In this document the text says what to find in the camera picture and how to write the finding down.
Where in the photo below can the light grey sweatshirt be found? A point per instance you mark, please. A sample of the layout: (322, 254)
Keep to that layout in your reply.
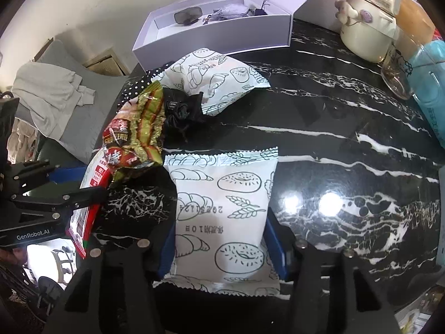
(48, 90)

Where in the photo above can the cream kettle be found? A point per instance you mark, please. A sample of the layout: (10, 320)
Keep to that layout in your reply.
(365, 38)

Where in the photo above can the clear glass cup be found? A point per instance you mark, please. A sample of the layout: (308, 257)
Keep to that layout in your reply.
(396, 76)

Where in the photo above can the lavender gift box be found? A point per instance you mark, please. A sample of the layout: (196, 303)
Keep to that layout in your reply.
(215, 40)

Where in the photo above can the light blue plastic bag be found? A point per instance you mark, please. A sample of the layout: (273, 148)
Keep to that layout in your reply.
(431, 87)

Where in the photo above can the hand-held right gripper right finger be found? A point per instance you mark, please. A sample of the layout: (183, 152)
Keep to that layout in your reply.
(276, 250)

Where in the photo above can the black pouch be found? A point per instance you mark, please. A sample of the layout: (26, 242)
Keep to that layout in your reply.
(177, 111)

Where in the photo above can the red and white packet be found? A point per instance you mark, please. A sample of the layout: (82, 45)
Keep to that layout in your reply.
(94, 177)

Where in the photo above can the grey cushioned chair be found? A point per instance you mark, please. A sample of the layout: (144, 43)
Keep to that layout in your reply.
(94, 111)

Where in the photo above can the white bread-print snack packet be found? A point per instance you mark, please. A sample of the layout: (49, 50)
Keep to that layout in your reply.
(222, 215)
(215, 73)

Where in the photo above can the dark oval object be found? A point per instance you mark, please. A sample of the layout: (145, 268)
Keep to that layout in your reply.
(187, 16)

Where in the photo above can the lavender fabric pouch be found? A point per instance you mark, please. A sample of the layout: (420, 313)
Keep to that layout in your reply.
(233, 9)

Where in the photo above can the brown cardboard box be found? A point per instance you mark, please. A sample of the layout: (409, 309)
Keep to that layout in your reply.
(413, 21)

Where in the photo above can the black polka-dot cloth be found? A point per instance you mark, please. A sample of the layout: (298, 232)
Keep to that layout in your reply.
(139, 87)

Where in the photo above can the wooden board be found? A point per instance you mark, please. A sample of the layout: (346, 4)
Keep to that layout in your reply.
(107, 64)

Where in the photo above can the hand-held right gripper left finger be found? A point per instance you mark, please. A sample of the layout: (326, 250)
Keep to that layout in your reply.
(168, 254)

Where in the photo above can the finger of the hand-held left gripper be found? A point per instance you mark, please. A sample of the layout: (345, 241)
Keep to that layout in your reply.
(27, 175)
(80, 196)

